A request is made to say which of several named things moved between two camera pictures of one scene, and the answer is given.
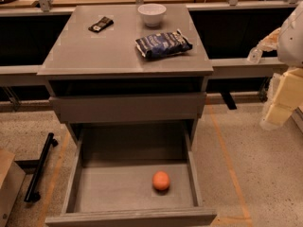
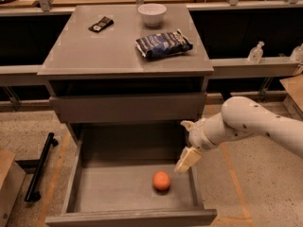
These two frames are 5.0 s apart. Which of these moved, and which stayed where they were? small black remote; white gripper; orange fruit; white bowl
Moved: white gripper
Stayed: white bowl; small black remote; orange fruit
